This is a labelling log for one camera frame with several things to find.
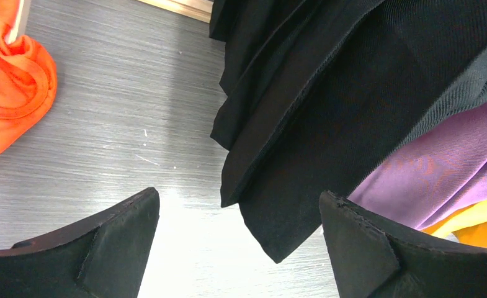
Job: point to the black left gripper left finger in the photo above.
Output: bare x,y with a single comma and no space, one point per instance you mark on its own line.
103,255

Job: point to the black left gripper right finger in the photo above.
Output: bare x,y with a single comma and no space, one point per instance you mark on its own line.
373,256

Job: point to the yellow skirt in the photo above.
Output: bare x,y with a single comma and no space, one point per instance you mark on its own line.
468,225

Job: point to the purple skirt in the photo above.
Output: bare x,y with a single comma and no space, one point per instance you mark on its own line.
438,173

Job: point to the black skirt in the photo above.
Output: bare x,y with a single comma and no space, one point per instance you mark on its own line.
319,93

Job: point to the orange cloth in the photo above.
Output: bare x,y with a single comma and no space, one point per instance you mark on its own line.
28,78

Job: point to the wooden clothes rack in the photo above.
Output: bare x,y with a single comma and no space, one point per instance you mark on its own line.
196,9

